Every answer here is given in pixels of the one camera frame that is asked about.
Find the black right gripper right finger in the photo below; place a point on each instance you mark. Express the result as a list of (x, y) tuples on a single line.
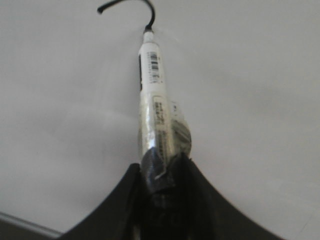
[(190, 208)]

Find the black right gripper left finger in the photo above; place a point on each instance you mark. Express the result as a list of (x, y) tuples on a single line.
[(119, 216)]

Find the white whiteboard marker black cap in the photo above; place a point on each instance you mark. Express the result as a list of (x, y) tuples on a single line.
[(163, 132)]

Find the white whiteboard with aluminium frame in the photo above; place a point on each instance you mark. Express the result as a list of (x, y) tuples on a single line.
[(246, 76)]

